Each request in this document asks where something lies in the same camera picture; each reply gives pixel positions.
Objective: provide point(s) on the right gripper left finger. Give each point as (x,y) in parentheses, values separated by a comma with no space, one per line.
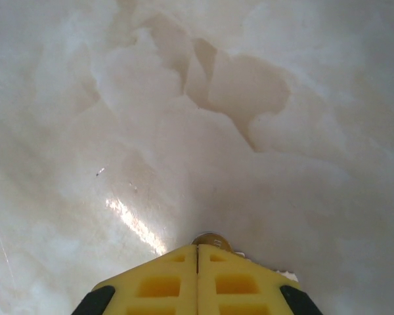
(157,288)

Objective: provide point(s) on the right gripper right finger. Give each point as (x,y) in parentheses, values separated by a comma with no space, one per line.
(239,288)

